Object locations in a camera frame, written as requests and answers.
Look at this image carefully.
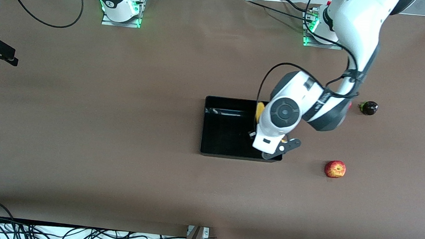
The yellow banana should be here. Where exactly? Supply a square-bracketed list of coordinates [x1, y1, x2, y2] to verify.
[253, 101, 291, 145]

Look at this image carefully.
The black plastic box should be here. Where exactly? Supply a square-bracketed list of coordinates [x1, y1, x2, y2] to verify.
[199, 95, 288, 164]

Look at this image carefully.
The red yellow apple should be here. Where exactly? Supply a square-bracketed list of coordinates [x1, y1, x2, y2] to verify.
[324, 160, 347, 180]

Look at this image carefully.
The dark purple mangosteen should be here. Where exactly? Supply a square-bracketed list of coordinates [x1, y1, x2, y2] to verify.
[358, 100, 379, 117]

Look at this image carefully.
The large table cover mat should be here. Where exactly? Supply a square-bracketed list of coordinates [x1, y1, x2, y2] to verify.
[0, 0, 425, 239]

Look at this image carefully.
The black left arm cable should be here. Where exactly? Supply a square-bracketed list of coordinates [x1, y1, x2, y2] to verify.
[253, 24, 366, 144]

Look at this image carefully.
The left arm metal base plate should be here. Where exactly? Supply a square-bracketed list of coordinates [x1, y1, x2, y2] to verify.
[302, 8, 346, 50]

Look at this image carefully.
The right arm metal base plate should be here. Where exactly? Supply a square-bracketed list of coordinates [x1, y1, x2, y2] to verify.
[101, 0, 145, 29]

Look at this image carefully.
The thin black table cable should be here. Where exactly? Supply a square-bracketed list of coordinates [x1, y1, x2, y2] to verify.
[244, 0, 315, 23]
[282, 0, 313, 13]

